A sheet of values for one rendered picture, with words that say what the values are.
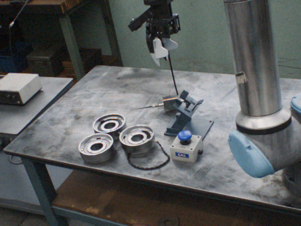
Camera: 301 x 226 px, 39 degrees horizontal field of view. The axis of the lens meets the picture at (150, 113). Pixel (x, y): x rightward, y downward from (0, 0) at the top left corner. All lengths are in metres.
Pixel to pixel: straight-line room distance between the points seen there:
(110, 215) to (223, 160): 0.46
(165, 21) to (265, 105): 0.51
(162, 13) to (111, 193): 0.65
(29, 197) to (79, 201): 0.67
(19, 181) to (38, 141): 0.89
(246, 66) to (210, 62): 2.12
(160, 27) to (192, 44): 1.66
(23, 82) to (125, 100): 0.61
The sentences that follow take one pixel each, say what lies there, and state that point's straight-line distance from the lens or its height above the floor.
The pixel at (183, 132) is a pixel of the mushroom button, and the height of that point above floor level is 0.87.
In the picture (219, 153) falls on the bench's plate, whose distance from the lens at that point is 1.20.
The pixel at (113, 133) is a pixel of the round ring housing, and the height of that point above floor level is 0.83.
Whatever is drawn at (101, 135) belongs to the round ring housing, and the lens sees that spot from 1.30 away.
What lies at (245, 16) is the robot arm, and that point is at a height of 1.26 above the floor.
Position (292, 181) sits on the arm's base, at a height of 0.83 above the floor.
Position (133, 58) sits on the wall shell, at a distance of 3.21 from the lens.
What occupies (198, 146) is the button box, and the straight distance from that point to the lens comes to 1.19.
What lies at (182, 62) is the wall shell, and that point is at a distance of 3.03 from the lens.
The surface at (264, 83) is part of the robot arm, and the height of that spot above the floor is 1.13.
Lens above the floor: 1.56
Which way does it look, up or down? 32 degrees down
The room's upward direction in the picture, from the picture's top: 11 degrees counter-clockwise
